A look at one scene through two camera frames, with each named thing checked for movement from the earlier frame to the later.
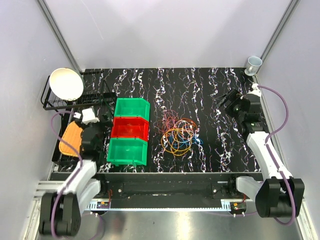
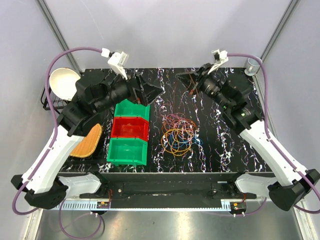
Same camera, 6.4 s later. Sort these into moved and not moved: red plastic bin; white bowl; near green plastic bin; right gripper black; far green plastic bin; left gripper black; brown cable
Moved: brown cable; right gripper black; left gripper black
Not moved: red plastic bin; far green plastic bin; white bowl; near green plastic bin
